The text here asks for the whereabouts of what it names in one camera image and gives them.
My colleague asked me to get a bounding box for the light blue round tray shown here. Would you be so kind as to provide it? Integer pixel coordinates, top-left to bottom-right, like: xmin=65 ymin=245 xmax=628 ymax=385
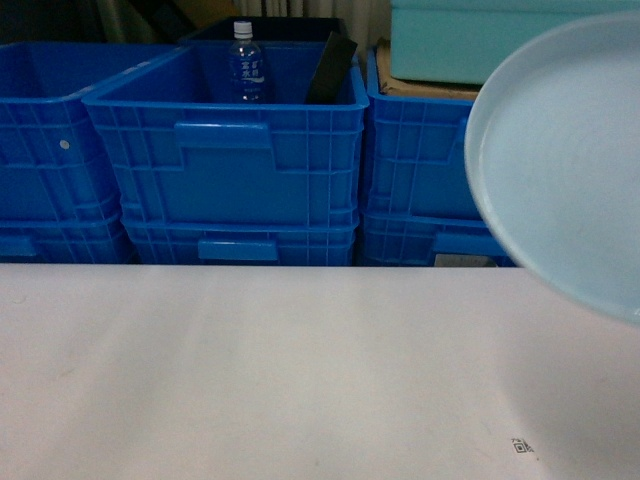
xmin=464 ymin=11 xmax=639 ymax=325

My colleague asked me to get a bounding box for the blue crate centre bottom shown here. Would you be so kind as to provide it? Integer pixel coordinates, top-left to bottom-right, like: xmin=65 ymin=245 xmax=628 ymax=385
xmin=122 ymin=216 xmax=359 ymax=266

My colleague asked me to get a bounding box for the blue crate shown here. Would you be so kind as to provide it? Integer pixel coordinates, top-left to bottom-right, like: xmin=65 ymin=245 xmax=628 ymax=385
xmin=360 ymin=47 xmax=480 ymax=220
xmin=1 ymin=42 xmax=172 ymax=222
xmin=1 ymin=214 xmax=139 ymax=264
xmin=354 ymin=211 xmax=515 ymax=267
xmin=122 ymin=216 xmax=359 ymax=266
xmin=84 ymin=42 xmax=368 ymax=229

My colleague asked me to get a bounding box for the blue crate right bottom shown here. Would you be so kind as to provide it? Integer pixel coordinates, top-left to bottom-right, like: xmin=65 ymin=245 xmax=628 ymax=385
xmin=354 ymin=211 xmax=515 ymax=267

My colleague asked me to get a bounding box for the blue crate right top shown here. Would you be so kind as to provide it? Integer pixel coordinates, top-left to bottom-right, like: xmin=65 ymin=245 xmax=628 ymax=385
xmin=360 ymin=47 xmax=480 ymax=220

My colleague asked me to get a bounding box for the blue crate centre top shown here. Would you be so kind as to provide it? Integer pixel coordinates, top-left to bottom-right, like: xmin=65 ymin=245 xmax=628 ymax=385
xmin=84 ymin=42 xmax=368 ymax=229

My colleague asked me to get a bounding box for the black flat panel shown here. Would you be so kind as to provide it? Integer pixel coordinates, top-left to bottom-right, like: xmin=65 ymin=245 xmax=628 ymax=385
xmin=305 ymin=32 xmax=357 ymax=105

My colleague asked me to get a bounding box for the clear water bottle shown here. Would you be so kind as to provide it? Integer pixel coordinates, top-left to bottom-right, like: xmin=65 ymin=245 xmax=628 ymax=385
xmin=227 ymin=20 xmax=269 ymax=104

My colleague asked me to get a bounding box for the dark crate behind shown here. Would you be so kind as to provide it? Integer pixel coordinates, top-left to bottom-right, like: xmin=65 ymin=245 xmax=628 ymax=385
xmin=179 ymin=16 xmax=348 ymax=43

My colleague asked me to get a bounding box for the blue crate left bottom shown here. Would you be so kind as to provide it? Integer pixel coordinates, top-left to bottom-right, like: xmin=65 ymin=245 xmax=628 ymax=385
xmin=1 ymin=214 xmax=139 ymax=264

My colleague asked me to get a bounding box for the teal plastic box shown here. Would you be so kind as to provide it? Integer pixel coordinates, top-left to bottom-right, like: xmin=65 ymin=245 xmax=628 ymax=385
xmin=391 ymin=0 xmax=639 ymax=84

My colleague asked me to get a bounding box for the blue crate left top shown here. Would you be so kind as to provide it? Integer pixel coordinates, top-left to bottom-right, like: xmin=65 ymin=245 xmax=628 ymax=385
xmin=1 ymin=42 xmax=172 ymax=222

